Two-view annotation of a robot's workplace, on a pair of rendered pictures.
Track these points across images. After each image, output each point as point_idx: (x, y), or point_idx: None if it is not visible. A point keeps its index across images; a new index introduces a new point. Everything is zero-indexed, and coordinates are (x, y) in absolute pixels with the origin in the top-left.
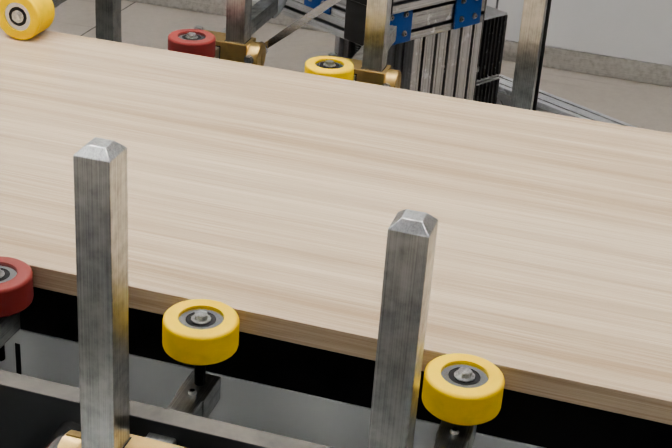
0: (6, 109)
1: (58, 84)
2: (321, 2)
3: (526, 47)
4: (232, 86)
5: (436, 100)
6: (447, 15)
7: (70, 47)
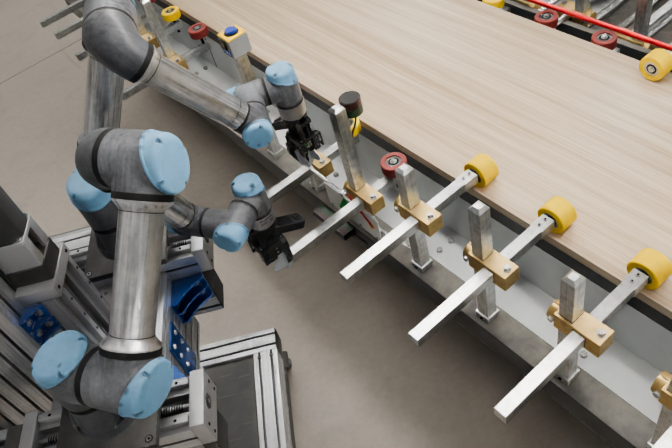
0: (516, 106)
1: (484, 125)
2: (194, 357)
3: None
4: (404, 113)
5: (326, 91)
6: None
7: (463, 162)
